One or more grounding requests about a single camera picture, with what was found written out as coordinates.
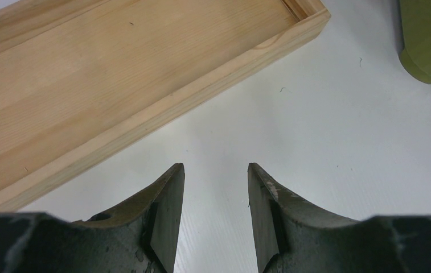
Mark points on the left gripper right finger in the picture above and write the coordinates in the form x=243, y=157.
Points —
x=290, y=233

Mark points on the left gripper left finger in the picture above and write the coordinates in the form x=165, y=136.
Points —
x=140, y=234

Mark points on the wooden clothes rack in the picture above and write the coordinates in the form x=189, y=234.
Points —
x=81, y=80

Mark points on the green plastic basket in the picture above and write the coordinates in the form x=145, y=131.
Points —
x=416, y=30

